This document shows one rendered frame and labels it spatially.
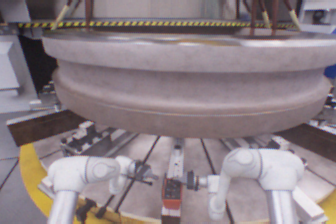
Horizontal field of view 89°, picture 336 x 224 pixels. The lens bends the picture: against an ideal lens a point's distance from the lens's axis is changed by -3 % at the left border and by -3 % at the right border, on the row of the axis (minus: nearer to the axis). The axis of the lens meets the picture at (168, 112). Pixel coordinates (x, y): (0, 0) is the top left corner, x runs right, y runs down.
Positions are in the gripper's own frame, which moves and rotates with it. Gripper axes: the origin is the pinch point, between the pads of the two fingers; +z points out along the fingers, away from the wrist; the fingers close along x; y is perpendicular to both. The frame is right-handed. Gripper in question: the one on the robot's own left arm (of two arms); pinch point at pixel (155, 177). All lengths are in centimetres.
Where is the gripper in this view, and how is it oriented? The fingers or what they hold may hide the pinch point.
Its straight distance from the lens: 140.3
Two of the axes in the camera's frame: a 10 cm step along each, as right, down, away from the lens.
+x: -4.8, 4.0, -7.8
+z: 8.8, 2.3, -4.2
